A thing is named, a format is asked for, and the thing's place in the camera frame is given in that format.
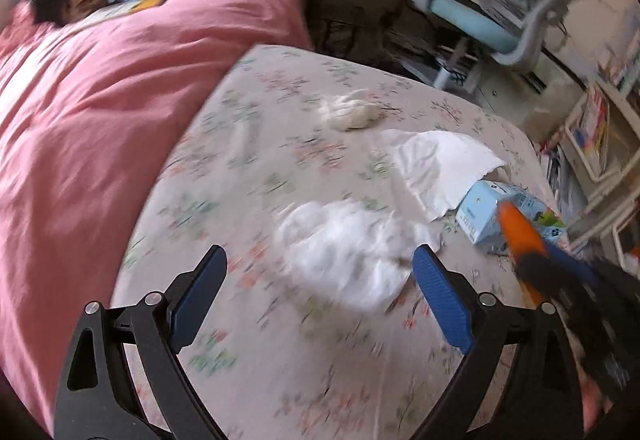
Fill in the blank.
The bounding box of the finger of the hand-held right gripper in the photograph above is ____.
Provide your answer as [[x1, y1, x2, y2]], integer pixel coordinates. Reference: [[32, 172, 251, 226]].
[[515, 252, 601, 301]]

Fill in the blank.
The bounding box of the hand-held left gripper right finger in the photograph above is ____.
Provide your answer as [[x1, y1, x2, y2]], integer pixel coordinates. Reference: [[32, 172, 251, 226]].
[[411, 243, 587, 440]]

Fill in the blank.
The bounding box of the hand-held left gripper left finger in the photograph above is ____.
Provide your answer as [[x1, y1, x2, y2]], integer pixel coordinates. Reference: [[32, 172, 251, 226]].
[[52, 244, 229, 440]]

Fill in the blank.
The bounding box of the blue and green tissue pack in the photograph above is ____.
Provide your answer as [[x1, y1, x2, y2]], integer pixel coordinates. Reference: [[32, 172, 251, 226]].
[[455, 180, 568, 256]]

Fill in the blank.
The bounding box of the stack of books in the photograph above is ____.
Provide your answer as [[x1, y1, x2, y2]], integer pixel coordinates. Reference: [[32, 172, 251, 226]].
[[537, 140, 576, 206]]

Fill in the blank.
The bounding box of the white book cart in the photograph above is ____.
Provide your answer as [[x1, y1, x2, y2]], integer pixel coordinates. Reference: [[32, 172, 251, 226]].
[[537, 80, 640, 281]]

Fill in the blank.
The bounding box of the flat white tissue sheet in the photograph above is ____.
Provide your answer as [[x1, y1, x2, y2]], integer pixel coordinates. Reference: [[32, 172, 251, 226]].
[[382, 130, 507, 222]]

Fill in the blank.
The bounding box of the row of colourful books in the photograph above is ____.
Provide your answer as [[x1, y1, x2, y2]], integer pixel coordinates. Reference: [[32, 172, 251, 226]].
[[575, 87, 613, 171]]

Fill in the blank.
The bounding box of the floral tablecloth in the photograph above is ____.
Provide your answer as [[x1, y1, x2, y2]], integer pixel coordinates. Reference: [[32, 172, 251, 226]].
[[112, 45, 601, 440]]

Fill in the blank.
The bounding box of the pink duvet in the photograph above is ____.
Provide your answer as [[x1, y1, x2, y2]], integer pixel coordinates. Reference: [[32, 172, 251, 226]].
[[0, 0, 313, 421]]

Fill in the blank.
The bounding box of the grey and blue desk chair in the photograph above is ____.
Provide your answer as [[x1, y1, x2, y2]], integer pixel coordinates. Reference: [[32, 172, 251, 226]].
[[409, 0, 583, 93]]

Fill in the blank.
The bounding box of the thin book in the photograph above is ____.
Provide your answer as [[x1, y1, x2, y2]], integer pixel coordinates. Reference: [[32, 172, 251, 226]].
[[75, 0, 168, 28]]

